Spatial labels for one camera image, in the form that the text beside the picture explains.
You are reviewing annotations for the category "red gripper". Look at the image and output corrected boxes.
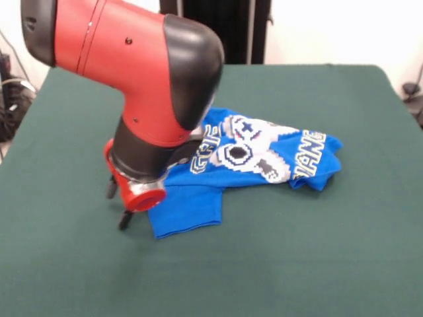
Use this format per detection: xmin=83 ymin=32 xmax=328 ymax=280
xmin=103 ymin=138 xmax=167 ymax=231

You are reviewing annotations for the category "blue printed t-shirt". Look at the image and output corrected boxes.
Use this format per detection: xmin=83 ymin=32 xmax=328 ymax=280
xmin=147 ymin=107 xmax=344 ymax=239

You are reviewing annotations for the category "dark green table cloth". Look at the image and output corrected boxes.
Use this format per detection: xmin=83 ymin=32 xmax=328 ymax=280
xmin=0 ymin=64 xmax=423 ymax=317

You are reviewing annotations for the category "black chair base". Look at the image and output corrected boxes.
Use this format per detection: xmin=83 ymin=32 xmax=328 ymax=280
xmin=401 ymin=82 xmax=423 ymax=129

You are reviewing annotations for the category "black cable bundle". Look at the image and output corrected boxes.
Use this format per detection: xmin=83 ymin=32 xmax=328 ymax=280
xmin=0 ymin=49 xmax=36 ymax=143

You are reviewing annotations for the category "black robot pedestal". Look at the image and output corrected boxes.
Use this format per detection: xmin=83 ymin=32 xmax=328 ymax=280
xmin=158 ymin=0 xmax=274 ymax=65

